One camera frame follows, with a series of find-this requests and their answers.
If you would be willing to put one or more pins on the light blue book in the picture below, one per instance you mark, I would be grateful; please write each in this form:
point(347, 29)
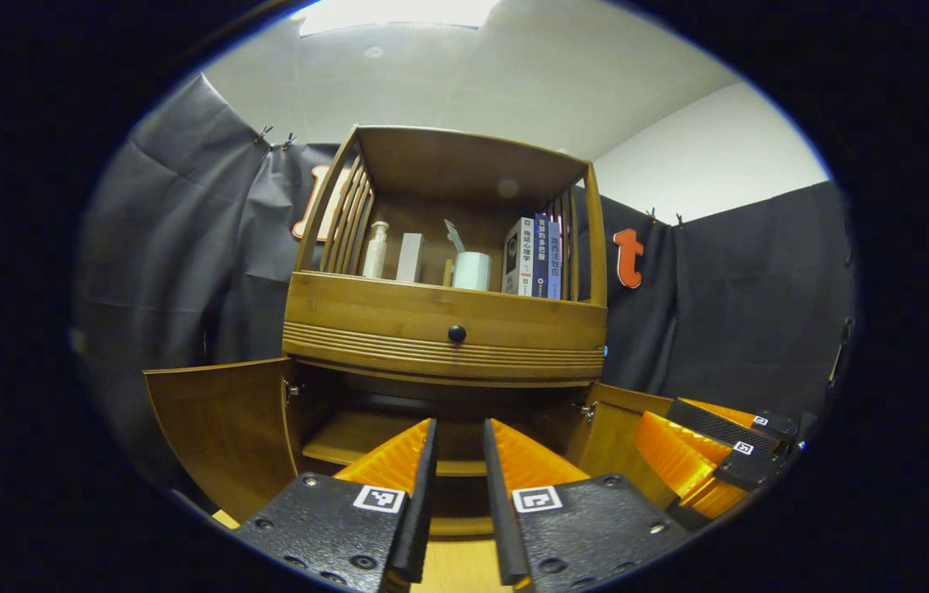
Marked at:
point(554, 259)

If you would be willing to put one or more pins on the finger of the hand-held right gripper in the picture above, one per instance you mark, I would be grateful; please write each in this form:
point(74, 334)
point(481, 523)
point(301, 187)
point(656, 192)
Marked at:
point(749, 469)
point(711, 422)

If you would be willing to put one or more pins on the ceiling light panel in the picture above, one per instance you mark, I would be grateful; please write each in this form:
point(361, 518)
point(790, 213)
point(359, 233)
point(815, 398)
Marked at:
point(399, 15)

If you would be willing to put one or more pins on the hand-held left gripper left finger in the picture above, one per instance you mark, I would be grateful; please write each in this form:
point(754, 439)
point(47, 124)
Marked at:
point(422, 511)

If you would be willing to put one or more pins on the white pump bottle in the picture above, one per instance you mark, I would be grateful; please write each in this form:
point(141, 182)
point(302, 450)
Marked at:
point(375, 255)

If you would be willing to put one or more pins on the white book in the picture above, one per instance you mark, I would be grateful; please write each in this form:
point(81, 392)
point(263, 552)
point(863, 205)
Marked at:
point(517, 257)

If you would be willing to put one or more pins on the mint green cup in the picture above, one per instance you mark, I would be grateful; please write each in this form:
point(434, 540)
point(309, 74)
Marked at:
point(472, 272)

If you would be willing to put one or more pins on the small wooden stick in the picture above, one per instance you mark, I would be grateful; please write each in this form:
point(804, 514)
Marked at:
point(448, 273)

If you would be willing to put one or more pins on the wooden shoe cabinet door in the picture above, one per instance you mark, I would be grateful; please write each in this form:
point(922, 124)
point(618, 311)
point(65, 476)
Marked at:
point(226, 428)
point(609, 436)

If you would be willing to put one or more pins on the black round drawer knob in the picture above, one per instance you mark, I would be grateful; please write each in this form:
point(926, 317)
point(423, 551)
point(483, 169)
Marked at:
point(457, 333)

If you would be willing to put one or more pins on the wooden double-door shoe cabinet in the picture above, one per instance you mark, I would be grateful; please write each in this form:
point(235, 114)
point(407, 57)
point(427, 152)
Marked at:
point(464, 165)

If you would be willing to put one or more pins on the black backdrop cloth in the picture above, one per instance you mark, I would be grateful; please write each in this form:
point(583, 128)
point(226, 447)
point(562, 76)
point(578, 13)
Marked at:
point(168, 272)

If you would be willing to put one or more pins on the pale grey box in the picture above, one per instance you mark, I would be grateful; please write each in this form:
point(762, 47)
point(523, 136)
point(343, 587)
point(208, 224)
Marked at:
point(409, 259)

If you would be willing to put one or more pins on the dark blue book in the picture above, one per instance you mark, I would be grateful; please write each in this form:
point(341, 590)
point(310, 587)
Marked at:
point(540, 255)

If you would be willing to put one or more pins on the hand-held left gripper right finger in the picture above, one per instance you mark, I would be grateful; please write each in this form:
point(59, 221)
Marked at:
point(497, 511)

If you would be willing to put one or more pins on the pale tube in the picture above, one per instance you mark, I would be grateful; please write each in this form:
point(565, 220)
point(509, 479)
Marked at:
point(452, 235)

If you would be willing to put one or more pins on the wooden drawer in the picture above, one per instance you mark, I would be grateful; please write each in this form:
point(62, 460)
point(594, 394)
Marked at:
point(374, 317)

